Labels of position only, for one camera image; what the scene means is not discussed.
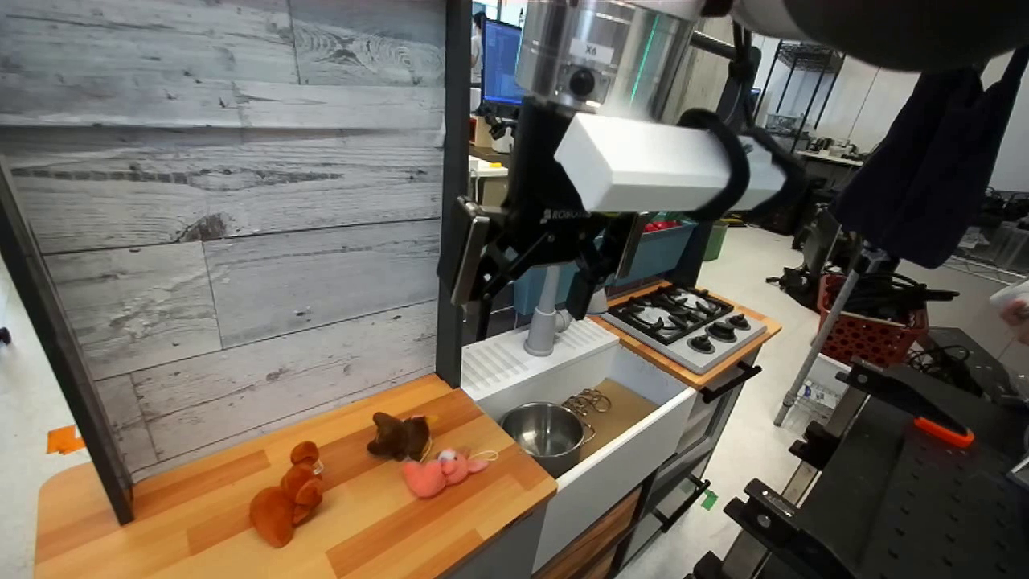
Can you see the computer monitor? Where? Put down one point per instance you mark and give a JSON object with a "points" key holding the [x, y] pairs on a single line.
{"points": [[500, 62]]}

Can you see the grey toy faucet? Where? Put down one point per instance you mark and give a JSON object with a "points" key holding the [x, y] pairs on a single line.
{"points": [[544, 322]]}

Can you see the pink plush toy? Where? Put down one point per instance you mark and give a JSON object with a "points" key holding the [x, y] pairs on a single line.
{"points": [[439, 474]]}

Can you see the black perforated table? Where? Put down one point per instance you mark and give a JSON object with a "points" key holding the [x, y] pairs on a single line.
{"points": [[921, 487]]}

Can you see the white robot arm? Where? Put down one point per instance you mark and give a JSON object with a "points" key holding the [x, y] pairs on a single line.
{"points": [[588, 87]]}

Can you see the white toy sink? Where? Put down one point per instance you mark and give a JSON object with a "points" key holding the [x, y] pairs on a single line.
{"points": [[655, 421]]}

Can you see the dark brown plush toy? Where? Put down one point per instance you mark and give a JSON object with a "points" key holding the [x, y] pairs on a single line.
{"points": [[397, 439]]}

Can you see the metal ring sink drain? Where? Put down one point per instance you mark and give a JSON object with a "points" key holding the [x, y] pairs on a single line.
{"points": [[589, 403]]}

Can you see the stainless steel pot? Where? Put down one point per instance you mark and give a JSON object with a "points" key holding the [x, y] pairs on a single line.
{"points": [[553, 436]]}

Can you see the black metal frame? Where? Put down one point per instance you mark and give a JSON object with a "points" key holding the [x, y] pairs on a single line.
{"points": [[454, 180]]}

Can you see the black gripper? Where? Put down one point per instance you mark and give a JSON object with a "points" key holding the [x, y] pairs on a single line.
{"points": [[504, 245]]}

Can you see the grey toy stove top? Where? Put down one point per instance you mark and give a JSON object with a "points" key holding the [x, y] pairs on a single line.
{"points": [[687, 326]]}

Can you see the grey wood backsplash panel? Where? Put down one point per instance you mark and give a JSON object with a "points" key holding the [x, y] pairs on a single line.
{"points": [[236, 202]]}

